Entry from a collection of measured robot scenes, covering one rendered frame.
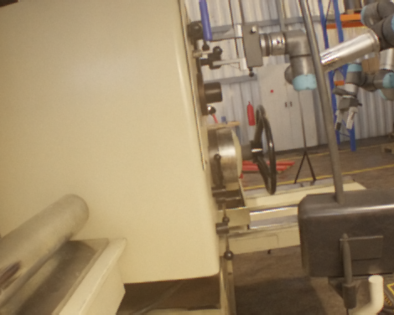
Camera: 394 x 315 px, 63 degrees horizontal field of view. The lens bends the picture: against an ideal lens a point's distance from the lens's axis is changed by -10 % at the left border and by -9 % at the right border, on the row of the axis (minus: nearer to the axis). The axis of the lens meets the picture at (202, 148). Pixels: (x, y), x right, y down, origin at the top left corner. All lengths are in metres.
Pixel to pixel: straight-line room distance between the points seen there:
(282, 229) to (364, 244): 1.38
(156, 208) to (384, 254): 0.59
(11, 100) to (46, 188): 0.27
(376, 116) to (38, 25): 9.26
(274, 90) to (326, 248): 7.55
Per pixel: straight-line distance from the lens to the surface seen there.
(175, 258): 1.00
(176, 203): 0.94
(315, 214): 0.81
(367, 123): 9.67
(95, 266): 0.86
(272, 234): 2.19
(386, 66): 1.81
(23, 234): 0.75
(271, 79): 8.32
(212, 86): 1.16
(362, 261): 0.92
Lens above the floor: 1.55
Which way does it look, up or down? 8 degrees down
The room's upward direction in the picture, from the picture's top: 8 degrees counter-clockwise
